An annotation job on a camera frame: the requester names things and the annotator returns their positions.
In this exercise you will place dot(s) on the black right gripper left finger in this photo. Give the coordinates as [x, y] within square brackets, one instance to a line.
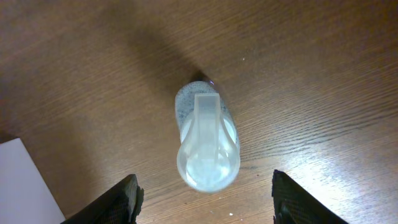
[121, 204]

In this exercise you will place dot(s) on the white cardboard box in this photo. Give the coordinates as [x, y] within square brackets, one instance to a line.
[25, 197]

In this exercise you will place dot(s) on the clear purple foam soap bottle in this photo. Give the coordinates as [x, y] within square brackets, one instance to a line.
[208, 159]

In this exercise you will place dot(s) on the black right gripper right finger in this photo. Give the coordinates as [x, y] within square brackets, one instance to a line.
[294, 205]

